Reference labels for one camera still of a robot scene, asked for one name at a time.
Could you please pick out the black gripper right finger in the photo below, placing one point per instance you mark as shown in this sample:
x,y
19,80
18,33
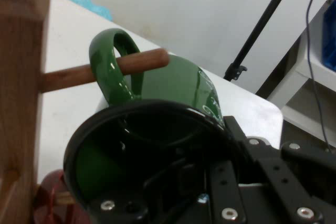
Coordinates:
x,y
275,176

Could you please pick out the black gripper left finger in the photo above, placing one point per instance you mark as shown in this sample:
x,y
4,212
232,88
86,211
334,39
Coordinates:
x,y
178,187

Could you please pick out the green mug with white print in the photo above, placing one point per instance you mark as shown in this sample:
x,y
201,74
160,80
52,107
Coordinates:
x,y
170,82

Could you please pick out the white shelf unit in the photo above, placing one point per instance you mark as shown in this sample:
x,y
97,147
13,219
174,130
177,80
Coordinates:
x,y
296,77

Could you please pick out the red mug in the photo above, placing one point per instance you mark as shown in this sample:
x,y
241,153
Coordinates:
x,y
47,190

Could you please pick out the blue storage bin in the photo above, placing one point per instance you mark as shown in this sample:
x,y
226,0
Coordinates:
x,y
329,37

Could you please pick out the black tripod stand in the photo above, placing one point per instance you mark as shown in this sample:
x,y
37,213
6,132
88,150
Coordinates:
x,y
262,16

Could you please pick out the brown wooden mug tree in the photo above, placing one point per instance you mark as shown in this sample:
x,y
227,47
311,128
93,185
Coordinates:
x,y
18,77

